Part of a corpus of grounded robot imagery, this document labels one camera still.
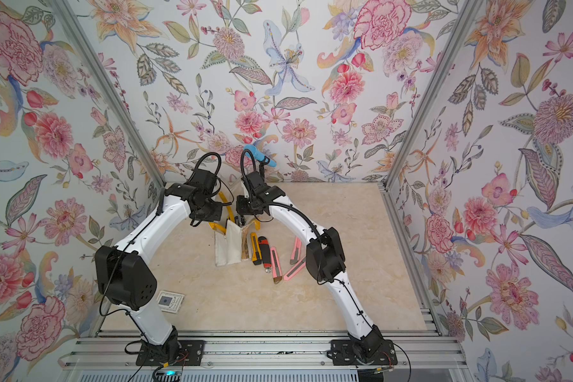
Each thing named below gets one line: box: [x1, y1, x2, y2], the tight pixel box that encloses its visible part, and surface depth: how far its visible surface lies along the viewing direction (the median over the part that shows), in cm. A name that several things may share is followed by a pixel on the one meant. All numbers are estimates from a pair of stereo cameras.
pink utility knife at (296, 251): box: [289, 236, 303, 266], surface depth 97 cm
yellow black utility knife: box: [250, 232, 263, 266], surface depth 98 cm
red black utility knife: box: [257, 236, 272, 273], surface depth 98 cm
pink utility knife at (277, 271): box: [270, 246, 284, 285], surface depth 94 cm
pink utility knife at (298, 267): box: [283, 255, 307, 281], surface depth 92 cm
